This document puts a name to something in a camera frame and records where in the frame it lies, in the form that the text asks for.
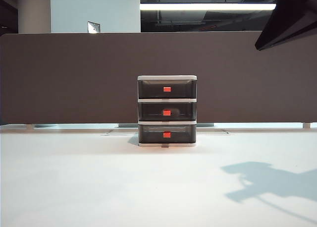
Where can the silver wall plate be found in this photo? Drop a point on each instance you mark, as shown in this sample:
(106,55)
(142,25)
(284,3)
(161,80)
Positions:
(93,27)

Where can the small three-drawer storage cabinet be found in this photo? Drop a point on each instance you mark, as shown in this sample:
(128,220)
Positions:
(167,76)

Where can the long ceiling light strip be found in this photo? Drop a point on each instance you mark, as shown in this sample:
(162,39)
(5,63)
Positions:
(210,6)

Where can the brown desk partition panel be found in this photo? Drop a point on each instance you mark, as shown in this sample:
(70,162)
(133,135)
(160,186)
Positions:
(74,88)

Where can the grey round column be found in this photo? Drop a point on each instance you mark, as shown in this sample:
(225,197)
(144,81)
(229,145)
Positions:
(34,14)

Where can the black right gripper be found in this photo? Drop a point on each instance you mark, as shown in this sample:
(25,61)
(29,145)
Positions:
(297,1)

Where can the white partition support bracket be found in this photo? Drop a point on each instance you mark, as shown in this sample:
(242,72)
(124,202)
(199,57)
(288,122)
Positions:
(307,125)
(29,127)

